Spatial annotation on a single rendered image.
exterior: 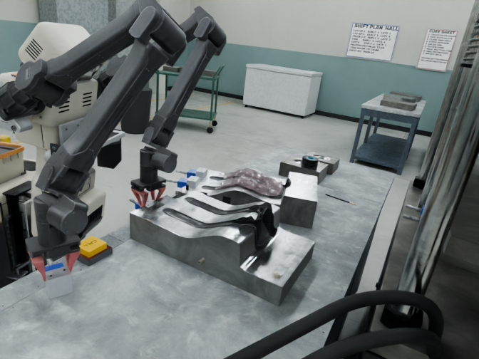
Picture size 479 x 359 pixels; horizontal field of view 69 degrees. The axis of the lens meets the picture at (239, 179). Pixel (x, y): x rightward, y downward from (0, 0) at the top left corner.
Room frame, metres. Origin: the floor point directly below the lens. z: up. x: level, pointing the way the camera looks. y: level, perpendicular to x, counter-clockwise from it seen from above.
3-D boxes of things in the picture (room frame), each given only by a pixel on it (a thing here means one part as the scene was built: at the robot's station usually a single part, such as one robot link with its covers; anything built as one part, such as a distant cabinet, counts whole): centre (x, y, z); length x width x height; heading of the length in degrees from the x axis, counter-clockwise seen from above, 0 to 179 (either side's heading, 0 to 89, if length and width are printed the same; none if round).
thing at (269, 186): (1.27, -0.05, 0.90); 0.26 x 0.18 x 0.08; 81
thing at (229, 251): (0.91, 0.03, 0.87); 0.50 x 0.26 x 0.14; 63
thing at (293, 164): (1.64, -0.31, 0.84); 0.20 x 0.15 x 0.07; 63
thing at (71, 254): (0.67, 0.39, 0.88); 0.07 x 0.07 x 0.09; 41
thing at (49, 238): (0.66, 0.40, 0.95); 0.10 x 0.07 x 0.07; 131
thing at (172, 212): (0.93, 0.04, 0.92); 0.35 x 0.16 x 0.09; 63
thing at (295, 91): (8.00, -0.71, 0.47); 1.52 x 0.77 x 0.94; 63
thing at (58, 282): (0.69, 0.43, 0.83); 0.13 x 0.05 x 0.05; 40
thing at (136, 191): (1.05, 0.31, 0.88); 0.07 x 0.07 x 0.09; 56
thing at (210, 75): (5.57, 0.94, 0.50); 0.98 x 0.55 x 1.01; 88
